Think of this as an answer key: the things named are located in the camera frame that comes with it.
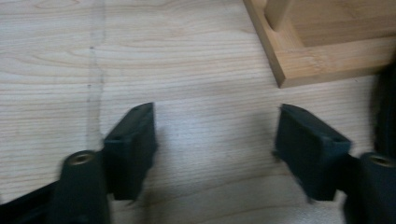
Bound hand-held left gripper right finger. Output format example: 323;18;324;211
272;103;353;202

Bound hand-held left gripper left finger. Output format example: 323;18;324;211
102;102;158;202

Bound black shoe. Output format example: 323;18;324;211
370;59;396;158

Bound wooden three-tier shoe rack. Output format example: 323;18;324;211
242;0;396;89

